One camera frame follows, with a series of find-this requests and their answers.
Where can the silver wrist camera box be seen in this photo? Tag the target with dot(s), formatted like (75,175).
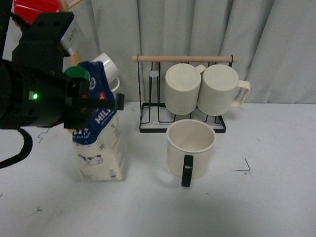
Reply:
(71,39)

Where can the red hanging mug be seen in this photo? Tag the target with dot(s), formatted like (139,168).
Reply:
(29,10)

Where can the right cream ribbed mug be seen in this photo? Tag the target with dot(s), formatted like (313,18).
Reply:
(221,88)

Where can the cream ribbed mug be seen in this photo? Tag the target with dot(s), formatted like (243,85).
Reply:
(182,83)
(221,88)

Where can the cream mug black handle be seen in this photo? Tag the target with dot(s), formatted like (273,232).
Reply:
(189,149)

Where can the left cream ribbed mug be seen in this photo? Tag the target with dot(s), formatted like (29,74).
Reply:
(182,83)

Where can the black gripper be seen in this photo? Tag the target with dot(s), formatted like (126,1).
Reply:
(51,97)

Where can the white hanging mug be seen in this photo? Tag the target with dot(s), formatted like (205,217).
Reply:
(110,69)

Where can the blue white milk carton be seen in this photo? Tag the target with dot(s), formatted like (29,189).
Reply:
(98,147)

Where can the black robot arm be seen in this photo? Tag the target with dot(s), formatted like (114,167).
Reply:
(11,91)

